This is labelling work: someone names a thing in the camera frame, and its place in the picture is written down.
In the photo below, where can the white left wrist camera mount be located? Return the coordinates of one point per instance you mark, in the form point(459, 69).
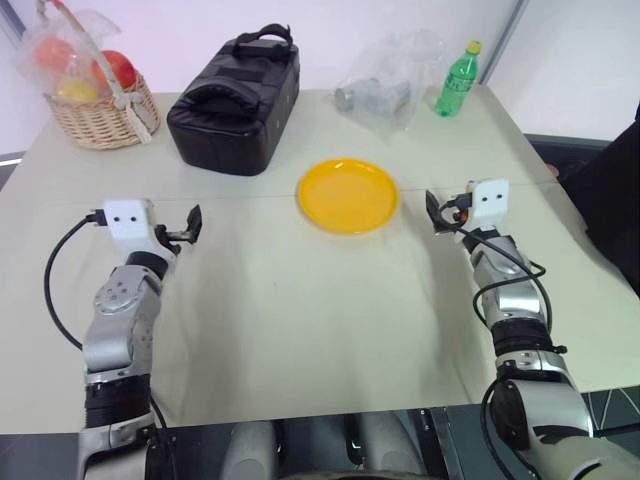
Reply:
point(127, 222)

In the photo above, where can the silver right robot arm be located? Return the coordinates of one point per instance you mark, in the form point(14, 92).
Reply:
point(520, 300)

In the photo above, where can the red apple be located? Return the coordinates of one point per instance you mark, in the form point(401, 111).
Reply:
point(120, 67)

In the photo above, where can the dark grey side table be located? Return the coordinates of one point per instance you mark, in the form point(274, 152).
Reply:
point(565, 150)

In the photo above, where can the black padded carry bag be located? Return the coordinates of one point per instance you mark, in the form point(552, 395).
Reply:
point(235, 120)

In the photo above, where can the crumpled clear plastic bag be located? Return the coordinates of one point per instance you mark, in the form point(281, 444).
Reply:
point(395, 65)

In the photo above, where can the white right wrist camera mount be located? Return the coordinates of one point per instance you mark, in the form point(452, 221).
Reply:
point(492, 200)

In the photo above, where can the yellow fruit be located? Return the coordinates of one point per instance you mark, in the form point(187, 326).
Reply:
point(75, 91)

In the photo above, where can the grey vertical wall post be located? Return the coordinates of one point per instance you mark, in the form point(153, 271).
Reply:
point(505, 40)

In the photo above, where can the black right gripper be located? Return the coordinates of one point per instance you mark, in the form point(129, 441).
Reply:
point(456, 209)

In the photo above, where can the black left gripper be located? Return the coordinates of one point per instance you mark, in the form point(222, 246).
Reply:
point(169, 243)

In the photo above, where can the person in dark clothing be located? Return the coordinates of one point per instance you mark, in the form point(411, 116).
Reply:
point(612, 200)

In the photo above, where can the beige tablecloth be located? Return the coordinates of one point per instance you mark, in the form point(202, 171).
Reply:
point(300, 310)

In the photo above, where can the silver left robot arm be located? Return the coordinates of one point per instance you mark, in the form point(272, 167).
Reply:
point(117, 325)

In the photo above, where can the woven wicker basket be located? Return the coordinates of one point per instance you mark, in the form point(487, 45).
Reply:
point(102, 117)

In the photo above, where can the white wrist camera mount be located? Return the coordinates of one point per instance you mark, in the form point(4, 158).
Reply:
point(127, 222)
point(492, 200)

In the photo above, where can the clear plastic basket wrap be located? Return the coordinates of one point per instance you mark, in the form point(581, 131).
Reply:
point(87, 30)

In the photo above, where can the yellow plastic plate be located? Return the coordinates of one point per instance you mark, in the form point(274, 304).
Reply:
point(349, 196)

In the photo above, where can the green plastic bottle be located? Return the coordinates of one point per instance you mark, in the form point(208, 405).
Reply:
point(456, 82)

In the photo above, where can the orange round fruit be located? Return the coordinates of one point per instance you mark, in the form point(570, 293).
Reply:
point(55, 55)

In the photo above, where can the grey rounded robot shape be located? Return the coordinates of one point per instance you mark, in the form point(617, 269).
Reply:
point(252, 445)

